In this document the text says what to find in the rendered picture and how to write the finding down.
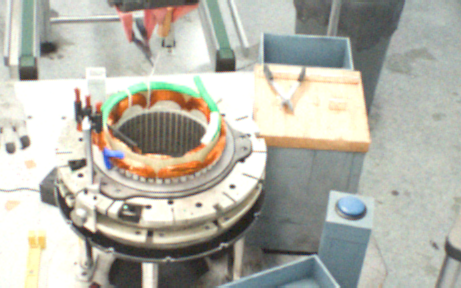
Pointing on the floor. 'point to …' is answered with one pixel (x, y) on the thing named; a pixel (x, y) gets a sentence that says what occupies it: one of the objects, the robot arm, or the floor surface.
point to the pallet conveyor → (13, 46)
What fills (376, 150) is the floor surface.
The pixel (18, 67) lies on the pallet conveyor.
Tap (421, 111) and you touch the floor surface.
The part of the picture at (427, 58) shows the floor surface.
